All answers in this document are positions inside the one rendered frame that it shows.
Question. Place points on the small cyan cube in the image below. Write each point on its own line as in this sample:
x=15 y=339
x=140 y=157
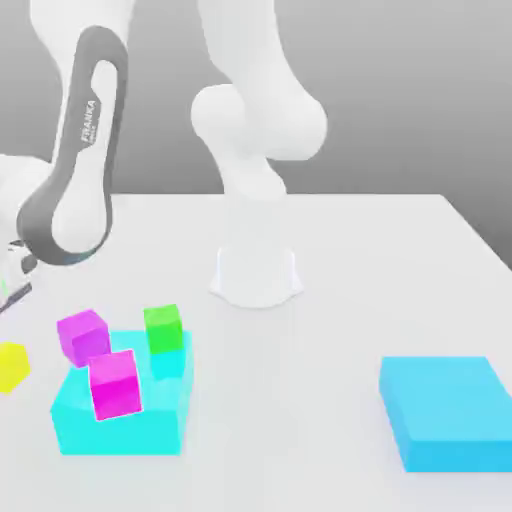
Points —
x=168 y=364

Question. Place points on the large blue box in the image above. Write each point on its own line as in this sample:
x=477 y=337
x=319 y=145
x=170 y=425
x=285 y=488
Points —
x=444 y=408

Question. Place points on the large cyan box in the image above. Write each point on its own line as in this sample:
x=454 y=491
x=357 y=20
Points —
x=120 y=434

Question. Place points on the small green cube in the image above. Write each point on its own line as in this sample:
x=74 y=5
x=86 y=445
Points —
x=163 y=330

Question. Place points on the small magenta cube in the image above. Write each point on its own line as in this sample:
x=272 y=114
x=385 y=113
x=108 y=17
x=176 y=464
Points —
x=116 y=386

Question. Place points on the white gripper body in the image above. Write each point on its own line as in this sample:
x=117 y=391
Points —
x=12 y=294

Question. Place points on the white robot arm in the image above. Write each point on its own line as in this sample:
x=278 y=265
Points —
x=256 y=120

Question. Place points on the small yellow cube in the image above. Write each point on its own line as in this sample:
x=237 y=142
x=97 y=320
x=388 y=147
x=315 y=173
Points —
x=12 y=368

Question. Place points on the small purple cube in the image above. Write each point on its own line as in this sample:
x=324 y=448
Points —
x=82 y=336

